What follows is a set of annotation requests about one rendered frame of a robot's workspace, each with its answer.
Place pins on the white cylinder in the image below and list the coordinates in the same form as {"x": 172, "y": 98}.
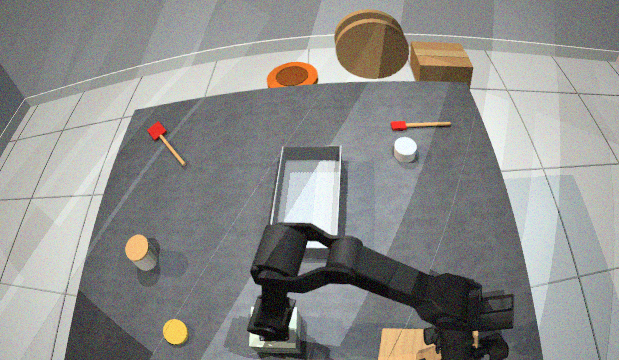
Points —
{"x": 405, "y": 150}

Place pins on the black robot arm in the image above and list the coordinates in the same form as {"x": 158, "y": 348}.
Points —
{"x": 452, "y": 303}

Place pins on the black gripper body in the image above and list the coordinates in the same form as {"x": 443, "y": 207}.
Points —
{"x": 462, "y": 349}

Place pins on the red mallet with wooden handle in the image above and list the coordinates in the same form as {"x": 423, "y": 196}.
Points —
{"x": 157, "y": 131}

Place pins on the light wooden board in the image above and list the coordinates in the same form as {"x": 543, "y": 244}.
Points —
{"x": 405, "y": 344}

